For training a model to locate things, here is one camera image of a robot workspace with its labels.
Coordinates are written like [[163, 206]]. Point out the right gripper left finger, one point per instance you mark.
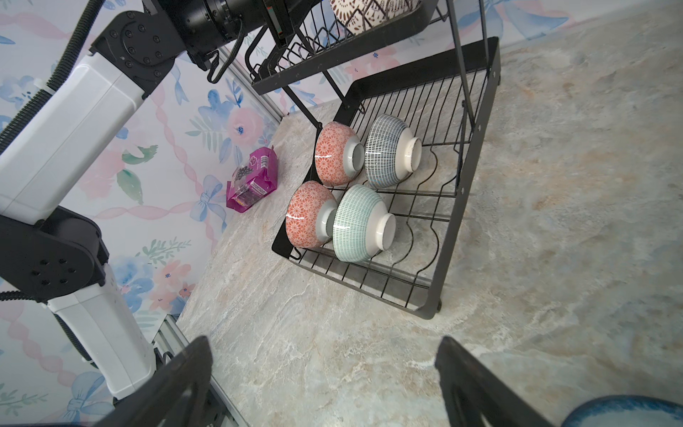
[[148, 405]]

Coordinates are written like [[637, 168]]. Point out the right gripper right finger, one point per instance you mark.
[[474, 396]]

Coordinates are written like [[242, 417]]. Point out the blue patterned bowl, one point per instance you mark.
[[625, 410]]

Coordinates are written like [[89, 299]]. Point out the light green bowl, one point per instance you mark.
[[363, 225]]

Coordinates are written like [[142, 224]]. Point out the grey floral patterned bowl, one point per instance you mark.
[[310, 216]]

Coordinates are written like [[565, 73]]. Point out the dark blue striped bowl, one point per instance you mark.
[[393, 152]]

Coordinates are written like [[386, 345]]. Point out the red patterned bowl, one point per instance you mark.
[[339, 155]]

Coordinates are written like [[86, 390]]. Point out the brown white lattice bowl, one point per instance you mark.
[[358, 16]]

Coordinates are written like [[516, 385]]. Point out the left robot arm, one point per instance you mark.
[[57, 257]]

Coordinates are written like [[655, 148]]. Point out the black two-tier dish rack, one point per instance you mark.
[[446, 99]]

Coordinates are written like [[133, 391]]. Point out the purple snack bag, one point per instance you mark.
[[254, 180]]

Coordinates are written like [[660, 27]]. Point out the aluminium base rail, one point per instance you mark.
[[201, 400]]

